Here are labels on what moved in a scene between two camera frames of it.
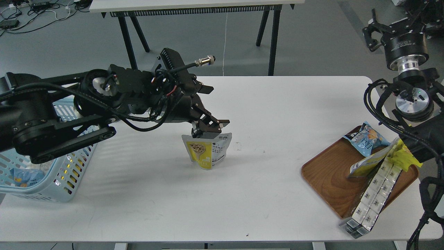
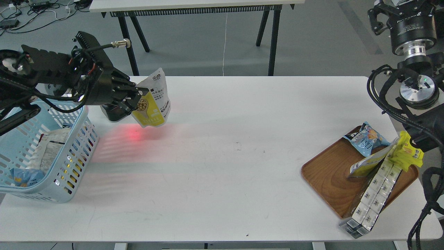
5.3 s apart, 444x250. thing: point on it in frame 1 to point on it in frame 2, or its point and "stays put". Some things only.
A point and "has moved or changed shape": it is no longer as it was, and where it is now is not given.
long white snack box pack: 365,215 stays put
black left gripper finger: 201,127 to 131,103
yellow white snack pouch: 208,153 has moved or changed shape
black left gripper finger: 199,106 to 129,86
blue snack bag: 367,139 stays put
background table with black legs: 121,8 stays put
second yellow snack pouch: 367,164 stays put
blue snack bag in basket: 25,177 stays put
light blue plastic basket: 55,179 stays put
